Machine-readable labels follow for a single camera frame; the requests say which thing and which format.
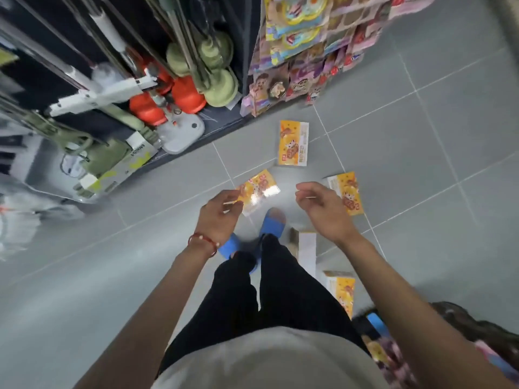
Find person's right hand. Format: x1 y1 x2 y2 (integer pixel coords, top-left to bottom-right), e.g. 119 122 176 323
295 182 360 246

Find person's left hand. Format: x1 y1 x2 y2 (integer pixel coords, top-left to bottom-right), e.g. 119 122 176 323
195 189 245 250

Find white yellow snack box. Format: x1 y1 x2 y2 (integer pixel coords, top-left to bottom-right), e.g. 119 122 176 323
322 270 357 320
285 227 318 280
326 171 365 217
277 120 310 167
233 169 281 217

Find person's right forearm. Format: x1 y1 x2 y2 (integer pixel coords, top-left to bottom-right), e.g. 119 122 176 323
336 232 516 389

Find person's left forearm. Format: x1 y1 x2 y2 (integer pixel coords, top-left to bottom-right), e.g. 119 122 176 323
75 243 219 389

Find blue rubber slipper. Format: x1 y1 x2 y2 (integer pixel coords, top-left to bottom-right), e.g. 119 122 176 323
259 207 287 239
218 232 262 274

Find black trousers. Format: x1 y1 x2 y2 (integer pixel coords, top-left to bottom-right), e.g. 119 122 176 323
158 234 370 375

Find white round mop pad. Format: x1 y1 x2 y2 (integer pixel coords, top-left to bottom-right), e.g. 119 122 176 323
156 112 206 155

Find orange mop part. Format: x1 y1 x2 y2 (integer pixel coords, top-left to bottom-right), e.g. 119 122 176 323
129 56 208 127

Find green white mop set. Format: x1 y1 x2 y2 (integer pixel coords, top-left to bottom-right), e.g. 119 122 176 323
24 105 161 199

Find green round mop head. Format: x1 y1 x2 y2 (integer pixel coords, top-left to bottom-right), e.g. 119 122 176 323
202 68 240 109

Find grey shirt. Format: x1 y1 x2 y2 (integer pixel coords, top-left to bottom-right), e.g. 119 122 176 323
152 326 390 389

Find strip of colourful hanging packets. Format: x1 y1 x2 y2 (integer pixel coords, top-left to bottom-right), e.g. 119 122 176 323
239 0 438 118

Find grey appliance carton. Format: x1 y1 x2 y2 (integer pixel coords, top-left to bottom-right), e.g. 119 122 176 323
10 133 118 204

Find white round mop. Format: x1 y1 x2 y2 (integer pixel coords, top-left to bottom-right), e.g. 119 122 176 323
0 194 86 260

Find rack of mops and brooms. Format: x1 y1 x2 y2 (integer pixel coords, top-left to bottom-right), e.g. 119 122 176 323
0 0 252 130

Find red string bracelet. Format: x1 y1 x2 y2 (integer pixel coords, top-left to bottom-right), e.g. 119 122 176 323
187 232 221 258

